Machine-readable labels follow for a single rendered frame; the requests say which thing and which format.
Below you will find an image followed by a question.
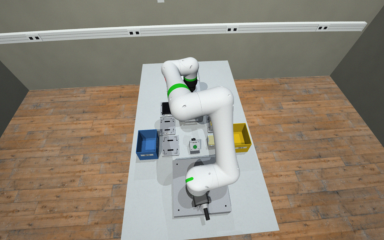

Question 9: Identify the blue bin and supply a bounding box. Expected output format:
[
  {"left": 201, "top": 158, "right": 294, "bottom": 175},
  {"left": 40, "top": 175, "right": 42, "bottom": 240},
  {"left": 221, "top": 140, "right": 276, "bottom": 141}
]
[{"left": 136, "top": 129, "right": 159, "bottom": 160}]

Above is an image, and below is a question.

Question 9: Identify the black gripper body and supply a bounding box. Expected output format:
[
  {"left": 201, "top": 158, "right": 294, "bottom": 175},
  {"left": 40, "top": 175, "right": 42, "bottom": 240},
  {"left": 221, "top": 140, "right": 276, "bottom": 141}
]
[{"left": 188, "top": 86, "right": 196, "bottom": 92}]

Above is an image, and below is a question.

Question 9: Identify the yellow waste bin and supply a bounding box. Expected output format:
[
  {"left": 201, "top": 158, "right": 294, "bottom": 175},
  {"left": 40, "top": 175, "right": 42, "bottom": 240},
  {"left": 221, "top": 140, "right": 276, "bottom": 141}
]
[{"left": 233, "top": 123, "right": 252, "bottom": 153}]

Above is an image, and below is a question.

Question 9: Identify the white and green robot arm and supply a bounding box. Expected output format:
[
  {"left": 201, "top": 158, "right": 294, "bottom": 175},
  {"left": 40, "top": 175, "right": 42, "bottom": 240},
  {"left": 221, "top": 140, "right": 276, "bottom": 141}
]
[{"left": 161, "top": 57, "right": 240, "bottom": 220}]

